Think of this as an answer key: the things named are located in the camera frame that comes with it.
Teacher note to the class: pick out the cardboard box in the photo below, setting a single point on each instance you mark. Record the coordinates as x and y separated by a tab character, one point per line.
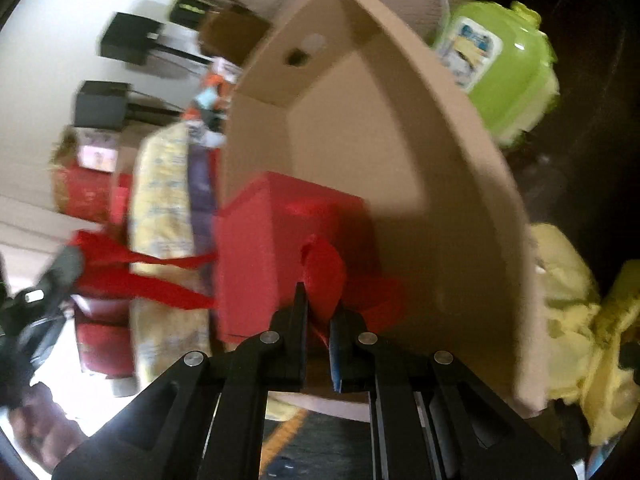
450	210

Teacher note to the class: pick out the green plastic container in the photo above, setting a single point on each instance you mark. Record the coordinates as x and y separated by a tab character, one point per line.
500	90

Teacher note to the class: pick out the pale yellow plastic bag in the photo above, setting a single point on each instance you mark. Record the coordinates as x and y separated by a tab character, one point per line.
565	310

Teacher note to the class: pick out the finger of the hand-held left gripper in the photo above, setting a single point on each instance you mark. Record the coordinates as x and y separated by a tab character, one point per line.
62	270

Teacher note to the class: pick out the red ribboned gift box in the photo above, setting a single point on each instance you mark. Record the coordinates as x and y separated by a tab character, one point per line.
250	260

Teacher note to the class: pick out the yellow plaid tablecloth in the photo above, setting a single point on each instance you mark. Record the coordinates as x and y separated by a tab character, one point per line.
160	200

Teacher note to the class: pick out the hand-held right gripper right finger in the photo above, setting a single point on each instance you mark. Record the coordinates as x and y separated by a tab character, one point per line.
336	360

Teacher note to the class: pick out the black speaker stand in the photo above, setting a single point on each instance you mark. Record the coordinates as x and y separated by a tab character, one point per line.
180	52
155	109

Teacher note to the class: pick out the crumpled brown paper bag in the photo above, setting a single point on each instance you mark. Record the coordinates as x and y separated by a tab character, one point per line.
62	147

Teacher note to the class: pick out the black speaker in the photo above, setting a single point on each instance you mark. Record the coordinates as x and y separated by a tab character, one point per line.
100	105
127	37

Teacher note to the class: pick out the pink white small box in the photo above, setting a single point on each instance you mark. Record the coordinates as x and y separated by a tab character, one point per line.
97	157

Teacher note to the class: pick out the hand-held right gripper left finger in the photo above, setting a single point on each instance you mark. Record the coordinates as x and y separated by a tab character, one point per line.
299	340

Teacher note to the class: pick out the green black radio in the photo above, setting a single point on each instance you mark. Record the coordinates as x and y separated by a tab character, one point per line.
187	10

